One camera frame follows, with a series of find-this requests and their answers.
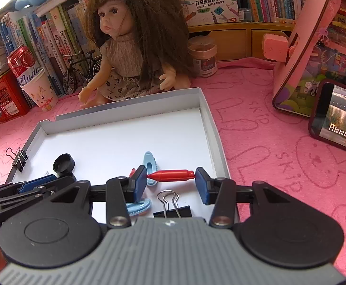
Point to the red drink can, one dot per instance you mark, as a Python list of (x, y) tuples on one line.
[(20, 61)]

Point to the pink triangular toy house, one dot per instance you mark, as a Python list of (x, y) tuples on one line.
[(324, 50)]

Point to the pink printed blanket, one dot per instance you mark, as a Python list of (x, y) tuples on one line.
[(265, 142)]

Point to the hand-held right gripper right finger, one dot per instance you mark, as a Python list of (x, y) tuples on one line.
[(201, 188)]

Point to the smartphone with lit screen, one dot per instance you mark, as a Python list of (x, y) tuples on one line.
[(339, 118)]

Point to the large black binder clip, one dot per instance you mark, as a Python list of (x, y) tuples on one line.
[(173, 212)]

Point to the white pencil-print carton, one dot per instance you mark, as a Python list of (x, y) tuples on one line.
[(208, 3)]

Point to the brown lidded jar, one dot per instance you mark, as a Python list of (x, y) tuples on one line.
[(202, 56)]

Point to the red plastic basket with label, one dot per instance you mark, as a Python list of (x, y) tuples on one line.
[(0, 104)]

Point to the blue hair clip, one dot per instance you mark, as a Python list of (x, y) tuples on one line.
[(149, 161), (138, 206)]

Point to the wooden drawer unit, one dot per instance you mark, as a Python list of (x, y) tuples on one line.
[(235, 41)]

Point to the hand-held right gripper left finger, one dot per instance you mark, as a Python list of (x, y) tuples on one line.
[(140, 184)]

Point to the white cat paper cup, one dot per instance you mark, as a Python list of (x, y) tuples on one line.
[(40, 92)]

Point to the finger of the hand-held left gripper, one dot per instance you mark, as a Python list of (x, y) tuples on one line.
[(36, 183), (18, 199)]

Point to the white cardboard box tray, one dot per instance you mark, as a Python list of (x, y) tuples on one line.
[(101, 142)]

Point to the brown-haired doll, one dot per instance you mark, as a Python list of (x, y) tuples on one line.
[(122, 53)]

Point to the black miniature bicycle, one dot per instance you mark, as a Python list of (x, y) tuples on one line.
[(69, 80)]

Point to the small black binder clip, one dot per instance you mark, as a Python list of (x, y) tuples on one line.
[(21, 159)]

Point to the small dark bottle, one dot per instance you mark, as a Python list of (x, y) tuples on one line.
[(245, 12)]

